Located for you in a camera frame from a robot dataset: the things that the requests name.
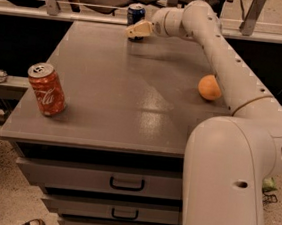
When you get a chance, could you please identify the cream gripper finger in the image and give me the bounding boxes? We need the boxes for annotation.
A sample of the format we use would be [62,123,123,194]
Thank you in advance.
[125,19,153,38]

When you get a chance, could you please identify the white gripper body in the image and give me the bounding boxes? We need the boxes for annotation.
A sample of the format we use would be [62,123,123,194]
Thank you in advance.
[151,7,184,38]

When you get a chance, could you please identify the blue pepsi can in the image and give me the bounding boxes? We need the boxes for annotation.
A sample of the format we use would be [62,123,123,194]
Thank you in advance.
[127,3,146,27]

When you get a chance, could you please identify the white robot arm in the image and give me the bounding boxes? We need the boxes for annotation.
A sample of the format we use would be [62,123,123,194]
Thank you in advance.
[126,0,282,225]

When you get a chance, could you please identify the red coca-cola can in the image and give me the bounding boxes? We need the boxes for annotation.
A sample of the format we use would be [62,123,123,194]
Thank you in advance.
[27,62,66,116]

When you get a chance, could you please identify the orange fruit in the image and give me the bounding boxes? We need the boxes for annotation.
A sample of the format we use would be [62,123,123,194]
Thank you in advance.
[198,74,222,101]

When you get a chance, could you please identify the grey drawer cabinet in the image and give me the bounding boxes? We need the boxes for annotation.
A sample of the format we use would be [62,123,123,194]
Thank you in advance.
[0,21,227,213]

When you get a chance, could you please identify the top grey drawer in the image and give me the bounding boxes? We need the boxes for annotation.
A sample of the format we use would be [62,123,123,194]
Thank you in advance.
[16,157,182,200]

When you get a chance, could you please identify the middle grey drawer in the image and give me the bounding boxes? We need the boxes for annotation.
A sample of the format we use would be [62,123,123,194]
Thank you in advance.
[41,194,182,225]

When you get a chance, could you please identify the green snack bag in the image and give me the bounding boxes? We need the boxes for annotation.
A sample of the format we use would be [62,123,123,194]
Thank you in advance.
[262,177,277,193]

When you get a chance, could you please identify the black wire basket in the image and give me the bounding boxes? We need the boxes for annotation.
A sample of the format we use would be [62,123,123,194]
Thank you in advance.
[262,194,278,204]

